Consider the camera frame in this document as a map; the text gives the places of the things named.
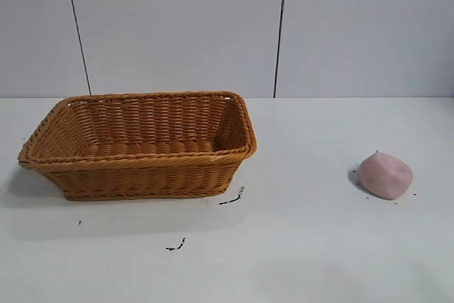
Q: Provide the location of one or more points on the brown woven wicker basket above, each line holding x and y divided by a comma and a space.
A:
142, 175

